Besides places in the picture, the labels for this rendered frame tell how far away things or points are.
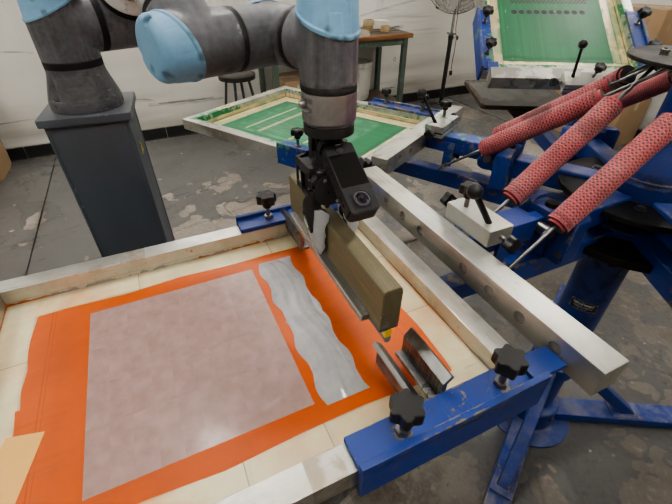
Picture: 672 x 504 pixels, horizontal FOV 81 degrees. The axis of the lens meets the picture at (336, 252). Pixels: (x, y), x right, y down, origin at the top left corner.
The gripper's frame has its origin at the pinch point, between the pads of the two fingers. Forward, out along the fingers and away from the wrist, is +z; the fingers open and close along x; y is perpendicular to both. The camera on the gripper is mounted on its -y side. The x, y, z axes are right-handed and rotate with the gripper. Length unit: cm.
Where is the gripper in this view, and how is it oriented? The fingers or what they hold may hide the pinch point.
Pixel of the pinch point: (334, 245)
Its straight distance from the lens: 65.0
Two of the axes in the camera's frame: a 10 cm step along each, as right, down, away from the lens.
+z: 0.0, 8.0, 6.0
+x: -9.1, 2.5, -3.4
